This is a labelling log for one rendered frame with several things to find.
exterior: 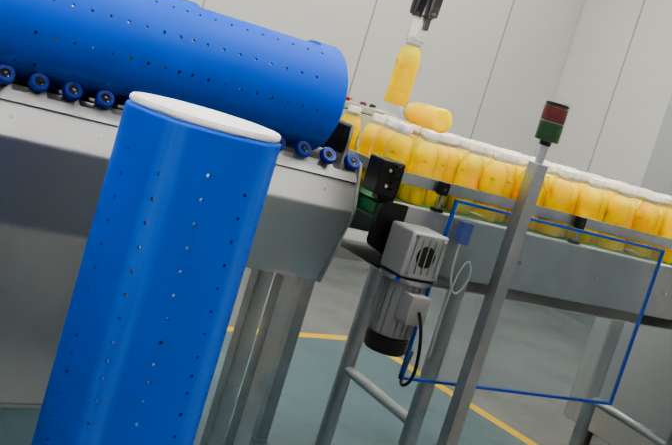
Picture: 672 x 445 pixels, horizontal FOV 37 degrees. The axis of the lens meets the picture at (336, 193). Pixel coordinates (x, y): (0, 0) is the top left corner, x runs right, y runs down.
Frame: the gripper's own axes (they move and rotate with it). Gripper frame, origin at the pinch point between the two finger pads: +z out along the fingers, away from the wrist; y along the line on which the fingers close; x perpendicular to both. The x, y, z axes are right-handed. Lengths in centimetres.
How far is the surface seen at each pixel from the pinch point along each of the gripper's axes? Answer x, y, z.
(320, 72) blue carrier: -35.3, 18.4, 19.0
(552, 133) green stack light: 19, 45, 16
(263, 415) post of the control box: 1, -21, 126
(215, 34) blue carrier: -64, 17, 18
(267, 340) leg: -26, 16, 90
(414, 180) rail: -4.3, 26.8, 38.5
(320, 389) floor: 52, -72, 135
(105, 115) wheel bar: -84, 17, 42
